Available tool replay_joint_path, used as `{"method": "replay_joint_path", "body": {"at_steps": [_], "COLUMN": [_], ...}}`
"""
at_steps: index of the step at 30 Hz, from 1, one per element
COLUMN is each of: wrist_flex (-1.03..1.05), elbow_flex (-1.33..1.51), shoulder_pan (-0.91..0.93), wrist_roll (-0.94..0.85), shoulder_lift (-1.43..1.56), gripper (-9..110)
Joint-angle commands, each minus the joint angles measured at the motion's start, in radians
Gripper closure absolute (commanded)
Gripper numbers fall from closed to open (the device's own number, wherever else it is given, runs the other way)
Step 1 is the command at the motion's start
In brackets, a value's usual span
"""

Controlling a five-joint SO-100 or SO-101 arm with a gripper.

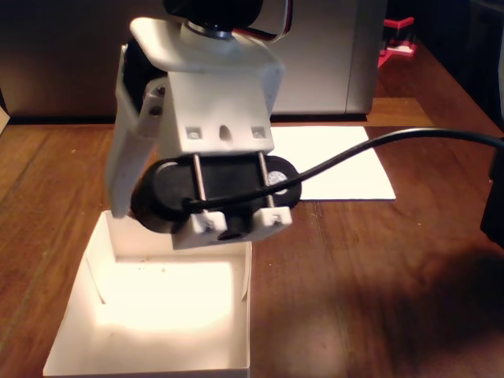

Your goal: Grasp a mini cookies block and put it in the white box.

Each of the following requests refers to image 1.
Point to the beige board edge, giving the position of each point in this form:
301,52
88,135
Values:
3,118

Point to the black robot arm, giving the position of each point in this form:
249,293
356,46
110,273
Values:
212,12

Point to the red plastic printed part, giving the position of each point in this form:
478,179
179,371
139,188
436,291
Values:
397,51

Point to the white paper sheet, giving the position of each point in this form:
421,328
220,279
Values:
354,183

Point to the white cardboard box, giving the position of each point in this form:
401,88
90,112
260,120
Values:
157,315

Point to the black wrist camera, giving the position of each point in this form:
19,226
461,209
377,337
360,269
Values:
228,177

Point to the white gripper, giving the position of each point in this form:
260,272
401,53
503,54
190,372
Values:
220,106

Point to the white camera clamp bracket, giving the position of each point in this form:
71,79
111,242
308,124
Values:
185,237

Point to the dark grey cabinet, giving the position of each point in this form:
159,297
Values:
59,59

